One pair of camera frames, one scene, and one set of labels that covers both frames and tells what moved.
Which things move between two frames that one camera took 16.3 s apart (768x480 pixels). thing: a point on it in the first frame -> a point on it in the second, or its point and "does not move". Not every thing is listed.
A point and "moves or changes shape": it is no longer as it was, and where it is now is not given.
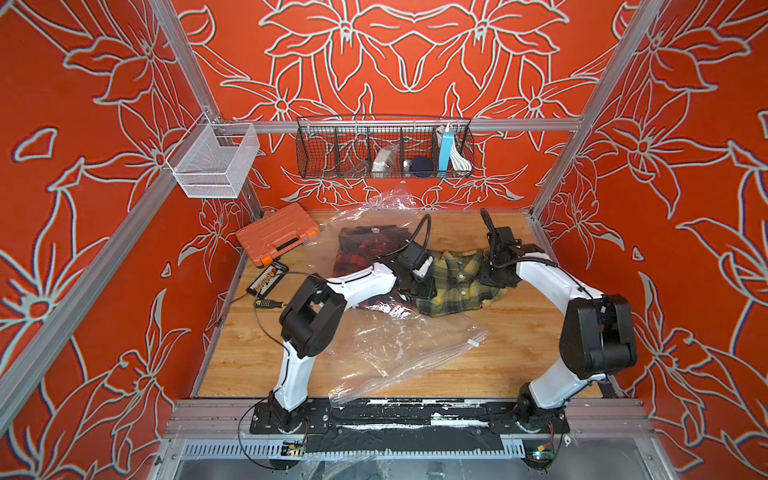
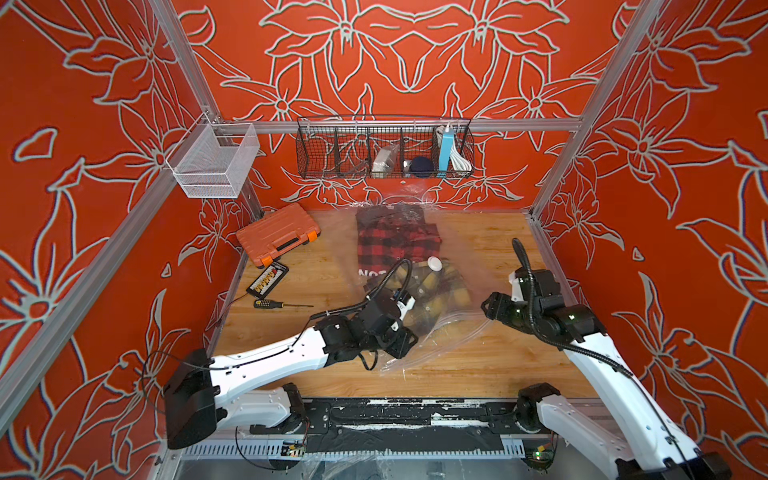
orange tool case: x=277 y=232 does not move
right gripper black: x=483 y=276 -> x=496 y=307
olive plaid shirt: x=459 y=287 moves or changes shape
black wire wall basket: x=381 y=147 does not move
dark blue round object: x=421 y=167 does not move
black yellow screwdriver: x=268 y=303 does not move
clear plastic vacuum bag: x=382 y=345 moves or changes shape
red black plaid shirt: x=360 y=246 moves or changes shape
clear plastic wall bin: x=210 y=160 does not move
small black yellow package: x=272 y=274 does not move
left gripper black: x=428 y=292 -> x=404 y=344
